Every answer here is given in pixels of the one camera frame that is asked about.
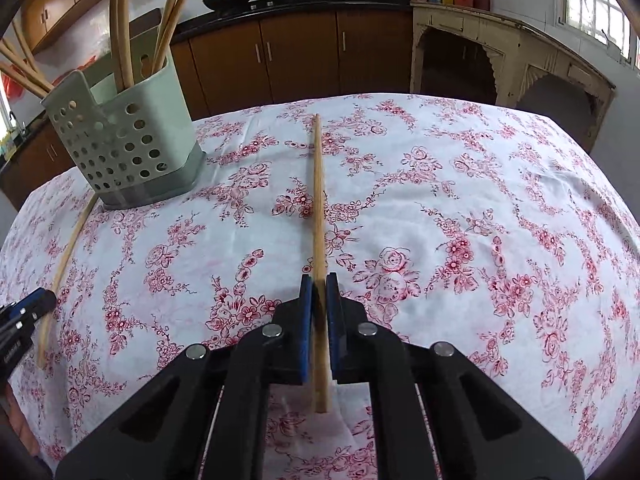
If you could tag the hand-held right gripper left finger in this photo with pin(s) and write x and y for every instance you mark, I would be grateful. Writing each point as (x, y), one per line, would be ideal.
(306, 330)

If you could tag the green perforated utensil holder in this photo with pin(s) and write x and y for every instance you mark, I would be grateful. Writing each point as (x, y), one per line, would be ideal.
(125, 160)

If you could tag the red floral tablecloth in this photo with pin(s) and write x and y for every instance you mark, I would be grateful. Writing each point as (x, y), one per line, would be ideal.
(450, 210)

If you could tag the wooden upper cabinets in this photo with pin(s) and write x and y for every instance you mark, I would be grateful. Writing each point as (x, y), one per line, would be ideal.
(60, 0)

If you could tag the red plastic bag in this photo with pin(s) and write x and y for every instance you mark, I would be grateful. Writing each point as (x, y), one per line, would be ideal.
(11, 85)

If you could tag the gas stove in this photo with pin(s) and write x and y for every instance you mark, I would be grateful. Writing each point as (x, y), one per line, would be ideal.
(265, 5)

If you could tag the curved wooden chopstick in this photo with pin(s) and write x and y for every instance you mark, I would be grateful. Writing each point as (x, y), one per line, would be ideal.
(116, 20)
(127, 20)

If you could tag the black kitchen countertop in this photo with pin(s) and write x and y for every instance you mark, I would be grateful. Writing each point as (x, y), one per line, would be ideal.
(325, 1)

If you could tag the yellow bottle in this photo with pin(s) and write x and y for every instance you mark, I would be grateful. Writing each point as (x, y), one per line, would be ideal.
(7, 142)

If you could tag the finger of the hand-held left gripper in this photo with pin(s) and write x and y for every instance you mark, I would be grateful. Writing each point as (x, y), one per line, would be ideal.
(42, 301)

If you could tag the barred window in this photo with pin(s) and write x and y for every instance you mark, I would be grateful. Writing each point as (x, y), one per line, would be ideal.
(600, 5)

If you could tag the worn white wooden table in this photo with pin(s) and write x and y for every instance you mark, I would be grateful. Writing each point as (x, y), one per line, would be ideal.
(525, 40)

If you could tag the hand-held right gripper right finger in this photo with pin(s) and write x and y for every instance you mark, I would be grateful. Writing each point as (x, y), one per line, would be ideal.
(336, 330)

